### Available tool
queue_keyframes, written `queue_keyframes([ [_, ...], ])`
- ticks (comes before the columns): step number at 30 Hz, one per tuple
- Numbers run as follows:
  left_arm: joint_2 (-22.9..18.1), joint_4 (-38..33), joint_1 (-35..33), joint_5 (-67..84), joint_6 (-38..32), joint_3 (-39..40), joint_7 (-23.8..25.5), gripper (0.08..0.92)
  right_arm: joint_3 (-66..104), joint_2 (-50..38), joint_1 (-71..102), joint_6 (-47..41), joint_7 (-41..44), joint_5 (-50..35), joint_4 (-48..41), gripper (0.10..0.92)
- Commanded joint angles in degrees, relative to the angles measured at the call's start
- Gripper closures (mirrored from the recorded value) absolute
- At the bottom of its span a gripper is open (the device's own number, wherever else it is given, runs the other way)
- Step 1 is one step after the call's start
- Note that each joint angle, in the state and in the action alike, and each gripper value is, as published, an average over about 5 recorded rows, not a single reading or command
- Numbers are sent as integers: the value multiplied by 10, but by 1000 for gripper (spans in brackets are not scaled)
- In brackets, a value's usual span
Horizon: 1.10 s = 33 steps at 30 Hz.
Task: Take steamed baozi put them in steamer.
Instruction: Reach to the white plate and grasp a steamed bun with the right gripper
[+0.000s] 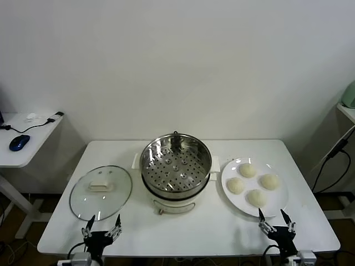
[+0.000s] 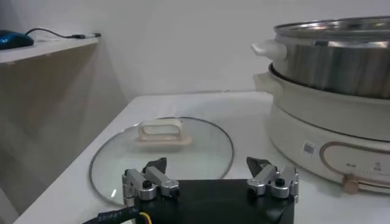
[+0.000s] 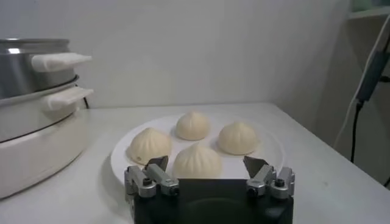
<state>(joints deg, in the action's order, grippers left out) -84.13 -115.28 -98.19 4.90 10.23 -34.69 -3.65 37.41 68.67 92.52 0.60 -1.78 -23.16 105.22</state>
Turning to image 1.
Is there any white steamed baozi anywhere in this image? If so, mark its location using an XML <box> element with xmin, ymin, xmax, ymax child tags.
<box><xmin>246</xmin><ymin>189</ymin><xmax>268</xmax><ymax>208</ymax></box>
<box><xmin>239</xmin><ymin>162</ymin><xmax>257</xmax><ymax>178</ymax></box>
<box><xmin>227</xmin><ymin>177</ymin><xmax>246</xmax><ymax>195</ymax></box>
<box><xmin>259</xmin><ymin>173</ymin><xmax>280</xmax><ymax>191</ymax></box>

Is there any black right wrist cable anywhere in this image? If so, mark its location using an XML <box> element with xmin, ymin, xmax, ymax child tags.
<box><xmin>262</xmin><ymin>244</ymin><xmax>280</xmax><ymax>266</ymax></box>

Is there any blue computer mouse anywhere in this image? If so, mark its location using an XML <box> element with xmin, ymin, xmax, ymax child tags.
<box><xmin>8</xmin><ymin>134</ymin><xmax>31</xmax><ymax>152</ymax></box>

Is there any mint green appliance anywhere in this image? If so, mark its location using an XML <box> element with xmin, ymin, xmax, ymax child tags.
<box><xmin>340</xmin><ymin>80</ymin><xmax>355</xmax><ymax>109</ymax></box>

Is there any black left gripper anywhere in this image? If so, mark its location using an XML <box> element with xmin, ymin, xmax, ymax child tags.
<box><xmin>81</xmin><ymin>213</ymin><xmax>123</xmax><ymax>255</ymax></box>

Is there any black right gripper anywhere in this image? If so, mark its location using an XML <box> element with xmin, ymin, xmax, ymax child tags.
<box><xmin>258</xmin><ymin>208</ymin><xmax>298</xmax><ymax>257</ymax></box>

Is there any black and white adapter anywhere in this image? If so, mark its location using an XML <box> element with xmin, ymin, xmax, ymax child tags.
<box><xmin>46</xmin><ymin>111</ymin><xmax>64</xmax><ymax>122</ymax></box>

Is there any thin black desk cable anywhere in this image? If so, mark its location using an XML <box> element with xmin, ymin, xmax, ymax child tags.
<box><xmin>0</xmin><ymin>117</ymin><xmax>55</xmax><ymax>134</ymax></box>

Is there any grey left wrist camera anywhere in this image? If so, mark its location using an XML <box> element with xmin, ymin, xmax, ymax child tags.
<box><xmin>71</xmin><ymin>251</ymin><xmax>92</xmax><ymax>265</ymax></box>

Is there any round white plate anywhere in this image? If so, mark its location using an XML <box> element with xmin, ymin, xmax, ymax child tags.
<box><xmin>221</xmin><ymin>157</ymin><xmax>289</xmax><ymax>218</ymax></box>

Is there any round glass pot lid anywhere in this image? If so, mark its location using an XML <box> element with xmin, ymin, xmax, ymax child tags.
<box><xmin>69</xmin><ymin>165</ymin><xmax>133</xmax><ymax>222</ymax></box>

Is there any perforated steel steamer basket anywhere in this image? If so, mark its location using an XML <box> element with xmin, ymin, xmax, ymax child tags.
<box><xmin>139</xmin><ymin>134</ymin><xmax>213</xmax><ymax>200</ymax></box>

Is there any white hanging cable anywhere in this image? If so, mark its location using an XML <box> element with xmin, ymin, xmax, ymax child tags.
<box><xmin>310</xmin><ymin>127</ymin><xmax>355</xmax><ymax>172</ymax></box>

